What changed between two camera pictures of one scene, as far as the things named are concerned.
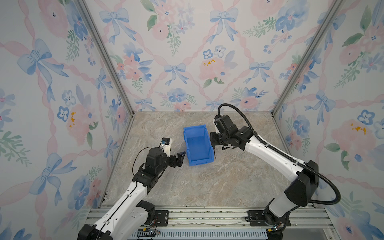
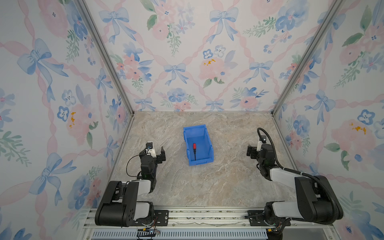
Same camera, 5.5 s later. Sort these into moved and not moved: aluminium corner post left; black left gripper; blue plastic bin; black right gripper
Moved: black right gripper; black left gripper
Not moved: aluminium corner post left; blue plastic bin
